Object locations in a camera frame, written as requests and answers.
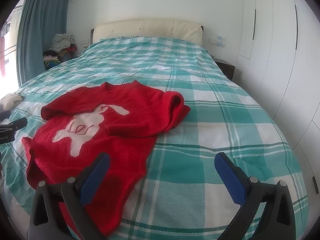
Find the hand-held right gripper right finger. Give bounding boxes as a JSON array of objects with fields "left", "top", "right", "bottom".
[{"left": 214, "top": 152, "right": 297, "bottom": 240}]

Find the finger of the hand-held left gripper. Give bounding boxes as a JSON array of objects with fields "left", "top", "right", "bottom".
[{"left": 0, "top": 117, "right": 28, "bottom": 133}]

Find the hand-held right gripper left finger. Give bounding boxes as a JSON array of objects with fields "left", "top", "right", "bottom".
[{"left": 28, "top": 152, "right": 111, "bottom": 240}]

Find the red sweater with white rabbit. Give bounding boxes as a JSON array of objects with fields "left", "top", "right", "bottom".
[{"left": 22, "top": 80, "right": 192, "bottom": 238}]

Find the pile of mixed clothes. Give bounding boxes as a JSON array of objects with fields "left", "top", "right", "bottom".
[{"left": 43, "top": 33, "right": 78, "bottom": 70}]

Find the beige patterned pillow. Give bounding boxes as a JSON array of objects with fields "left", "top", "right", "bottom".
[{"left": 0, "top": 93, "right": 25, "bottom": 112}]

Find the teal plaid blanket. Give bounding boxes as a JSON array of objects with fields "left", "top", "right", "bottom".
[{"left": 0, "top": 37, "right": 310, "bottom": 240}]

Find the blue curtain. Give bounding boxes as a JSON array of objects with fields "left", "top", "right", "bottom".
[{"left": 15, "top": 0, "right": 72, "bottom": 85}]

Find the dark wooden nightstand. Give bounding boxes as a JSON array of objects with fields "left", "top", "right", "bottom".
[{"left": 214, "top": 58, "right": 235, "bottom": 80}]

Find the white wardrobe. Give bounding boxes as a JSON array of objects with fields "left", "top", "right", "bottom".
[{"left": 237, "top": 0, "right": 320, "bottom": 205}]

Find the cream padded headboard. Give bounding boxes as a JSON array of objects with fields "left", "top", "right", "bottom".
[{"left": 90, "top": 18, "right": 204, "bottom": 46}]

